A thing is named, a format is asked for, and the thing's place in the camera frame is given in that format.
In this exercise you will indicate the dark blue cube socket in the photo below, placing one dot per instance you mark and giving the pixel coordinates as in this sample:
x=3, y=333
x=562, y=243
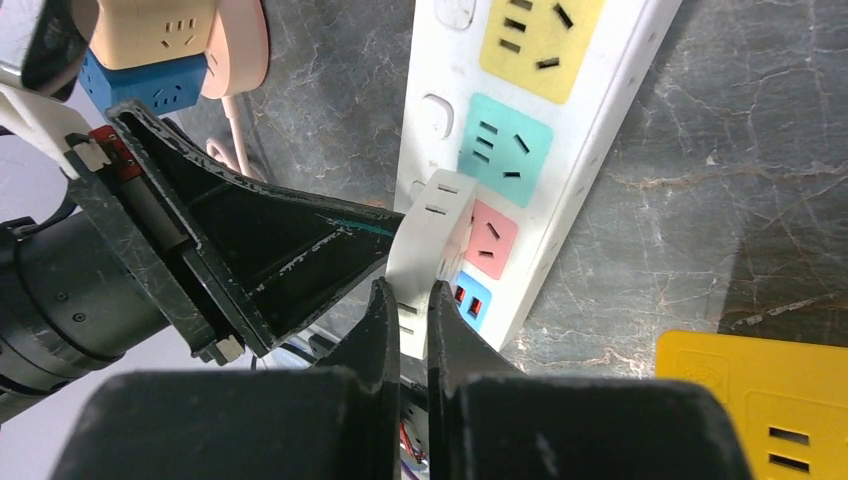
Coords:
x=163, y=87

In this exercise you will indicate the pink round socket base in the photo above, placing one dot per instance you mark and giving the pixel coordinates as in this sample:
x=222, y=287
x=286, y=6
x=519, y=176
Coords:
x=237, y=51

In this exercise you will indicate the beige cube socket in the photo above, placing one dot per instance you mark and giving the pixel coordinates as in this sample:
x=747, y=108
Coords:
x=133, y=33

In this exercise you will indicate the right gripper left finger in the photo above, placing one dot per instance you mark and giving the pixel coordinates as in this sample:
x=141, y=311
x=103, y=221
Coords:
x=338, y=419

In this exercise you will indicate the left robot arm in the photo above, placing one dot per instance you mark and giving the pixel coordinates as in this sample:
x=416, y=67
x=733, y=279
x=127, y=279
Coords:
x=69, y=306

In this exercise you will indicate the long white power strip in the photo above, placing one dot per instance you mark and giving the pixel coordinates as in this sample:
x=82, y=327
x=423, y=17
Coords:
x=526, y=97

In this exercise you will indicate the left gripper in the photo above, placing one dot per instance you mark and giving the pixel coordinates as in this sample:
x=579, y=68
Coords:
x=266, y=259

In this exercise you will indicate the white plug adapter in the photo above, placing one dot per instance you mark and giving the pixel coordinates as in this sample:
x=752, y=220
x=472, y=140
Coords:
x=429, y=246

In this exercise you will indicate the yellow cube socket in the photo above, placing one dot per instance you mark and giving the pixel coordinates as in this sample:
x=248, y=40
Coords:
x=787, y=400

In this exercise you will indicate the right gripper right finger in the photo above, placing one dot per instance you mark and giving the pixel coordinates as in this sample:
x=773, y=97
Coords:
x=488, y=420

